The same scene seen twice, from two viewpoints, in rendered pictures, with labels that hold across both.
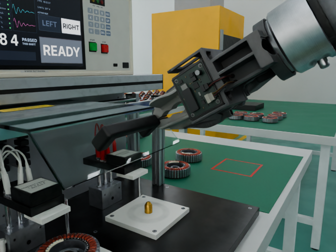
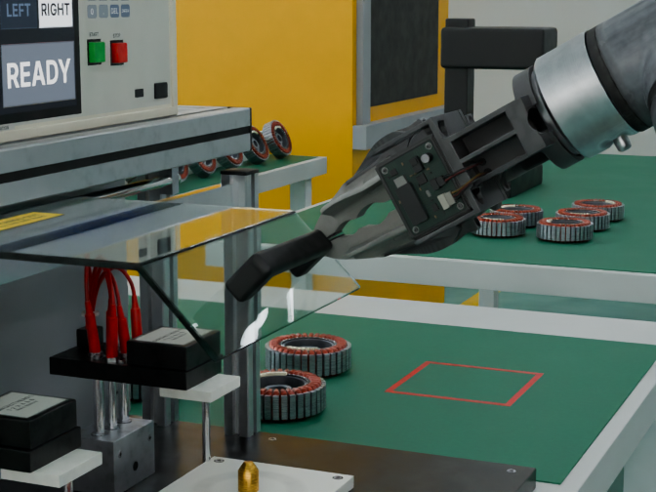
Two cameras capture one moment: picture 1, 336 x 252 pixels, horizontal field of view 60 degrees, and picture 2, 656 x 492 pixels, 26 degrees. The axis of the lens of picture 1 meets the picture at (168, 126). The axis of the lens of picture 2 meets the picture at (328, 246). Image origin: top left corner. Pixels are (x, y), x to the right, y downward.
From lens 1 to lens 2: 0.61 m
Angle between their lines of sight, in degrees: 9
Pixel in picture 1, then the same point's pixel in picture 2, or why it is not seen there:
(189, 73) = (410, 159)
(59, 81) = (47, 151)
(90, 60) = (89, 87)
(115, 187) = (142, 436)
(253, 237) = not seen: outside the picture
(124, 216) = not seen: outside the picture
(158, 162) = (245, 366)
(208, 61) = (444, 140)
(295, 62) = (578, 144)
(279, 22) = (553, 85)
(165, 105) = (345, 210)
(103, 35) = (115, 19)
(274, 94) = not seen: hidden behind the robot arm
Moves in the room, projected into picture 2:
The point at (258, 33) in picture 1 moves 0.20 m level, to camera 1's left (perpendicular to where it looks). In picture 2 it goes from (521, 103) to (207, 107)
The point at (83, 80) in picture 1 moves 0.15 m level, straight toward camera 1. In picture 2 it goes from (89, 144) to (145, 163)
